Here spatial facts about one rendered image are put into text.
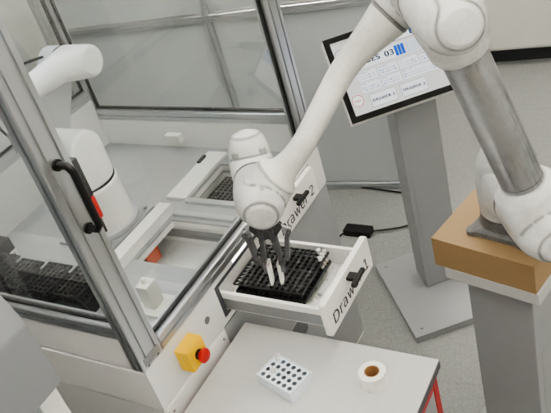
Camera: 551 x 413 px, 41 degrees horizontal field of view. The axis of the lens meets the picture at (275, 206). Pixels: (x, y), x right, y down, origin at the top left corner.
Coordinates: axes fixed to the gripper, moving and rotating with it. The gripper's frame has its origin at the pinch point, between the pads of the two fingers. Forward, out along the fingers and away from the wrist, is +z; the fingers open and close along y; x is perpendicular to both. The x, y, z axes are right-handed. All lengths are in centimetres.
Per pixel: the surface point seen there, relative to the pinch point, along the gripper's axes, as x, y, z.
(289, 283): -3.4, -2.4, 6.7
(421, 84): -85, -44, -11
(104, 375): 22, 45, 13
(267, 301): 1.9, 3.5, 8.4
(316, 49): -180, 1, 7
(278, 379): 20.5, 0.4, 18.8
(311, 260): -11.9, -7.9, 5.9
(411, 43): -93, -42, -23
